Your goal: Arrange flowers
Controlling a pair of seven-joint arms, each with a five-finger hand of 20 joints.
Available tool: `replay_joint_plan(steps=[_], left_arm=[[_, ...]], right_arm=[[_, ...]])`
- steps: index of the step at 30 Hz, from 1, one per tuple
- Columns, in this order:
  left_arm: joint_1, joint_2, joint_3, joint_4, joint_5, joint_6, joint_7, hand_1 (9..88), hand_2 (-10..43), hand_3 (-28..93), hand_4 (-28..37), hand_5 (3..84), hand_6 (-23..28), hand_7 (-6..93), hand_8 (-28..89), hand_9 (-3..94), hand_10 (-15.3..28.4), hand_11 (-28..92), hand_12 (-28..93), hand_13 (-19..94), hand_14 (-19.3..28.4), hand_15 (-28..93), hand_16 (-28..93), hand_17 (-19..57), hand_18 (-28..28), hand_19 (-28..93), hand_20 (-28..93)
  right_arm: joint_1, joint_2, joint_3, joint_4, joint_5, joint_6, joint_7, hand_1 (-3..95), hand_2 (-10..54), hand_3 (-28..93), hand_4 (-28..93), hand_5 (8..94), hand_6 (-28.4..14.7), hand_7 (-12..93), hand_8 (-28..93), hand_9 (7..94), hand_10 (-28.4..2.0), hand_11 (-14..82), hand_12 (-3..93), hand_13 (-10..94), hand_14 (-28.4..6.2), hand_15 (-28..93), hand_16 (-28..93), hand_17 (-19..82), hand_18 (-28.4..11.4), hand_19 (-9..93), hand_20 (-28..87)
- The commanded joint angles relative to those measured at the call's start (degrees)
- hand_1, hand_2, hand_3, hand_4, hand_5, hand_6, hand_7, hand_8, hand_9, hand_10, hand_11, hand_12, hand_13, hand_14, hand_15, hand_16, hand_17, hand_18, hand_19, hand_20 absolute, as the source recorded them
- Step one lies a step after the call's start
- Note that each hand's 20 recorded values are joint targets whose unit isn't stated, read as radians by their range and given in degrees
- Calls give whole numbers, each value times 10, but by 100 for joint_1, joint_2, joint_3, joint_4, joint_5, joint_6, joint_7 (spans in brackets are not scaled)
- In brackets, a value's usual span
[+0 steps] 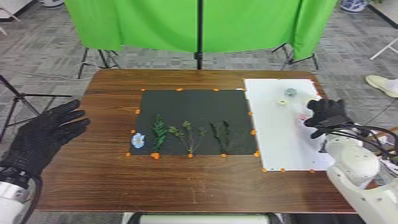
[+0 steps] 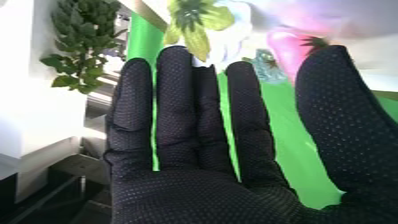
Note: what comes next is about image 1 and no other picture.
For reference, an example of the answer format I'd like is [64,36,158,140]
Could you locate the pale blue flower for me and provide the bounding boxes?
[130,132,148,150]

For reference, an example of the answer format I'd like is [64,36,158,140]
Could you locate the pale grey bar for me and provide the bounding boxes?
[126,213,281,224]

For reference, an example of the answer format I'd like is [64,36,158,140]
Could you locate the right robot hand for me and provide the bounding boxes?
[302,98,357,140]

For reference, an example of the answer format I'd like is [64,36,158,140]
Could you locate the black stand pole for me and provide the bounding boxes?
[192,0,206,71]

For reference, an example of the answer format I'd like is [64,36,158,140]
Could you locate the branched green sprig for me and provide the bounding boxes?
[167,120,210,155]

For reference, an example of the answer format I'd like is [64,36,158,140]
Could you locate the dark mat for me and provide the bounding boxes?
[128,89,261,157]

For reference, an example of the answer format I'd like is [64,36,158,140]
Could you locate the feathery green sprig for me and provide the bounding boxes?
[151,114,171,152]

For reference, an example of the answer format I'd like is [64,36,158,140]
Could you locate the person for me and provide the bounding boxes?
[364,74,398,99]

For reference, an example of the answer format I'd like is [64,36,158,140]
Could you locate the white sheet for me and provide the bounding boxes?
[244,78,338,173]

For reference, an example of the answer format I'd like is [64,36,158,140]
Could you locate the blue and white vase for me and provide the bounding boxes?
[340,0,370,14]
[37,0,66,9]

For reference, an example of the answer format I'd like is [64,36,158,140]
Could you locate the black cable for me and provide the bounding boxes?
[329,123,398,165]

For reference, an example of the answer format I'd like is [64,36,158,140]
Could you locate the black tripod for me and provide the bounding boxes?
[0,74,75,143]

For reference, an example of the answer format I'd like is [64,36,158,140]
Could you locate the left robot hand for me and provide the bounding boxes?
[0,99,93,178]

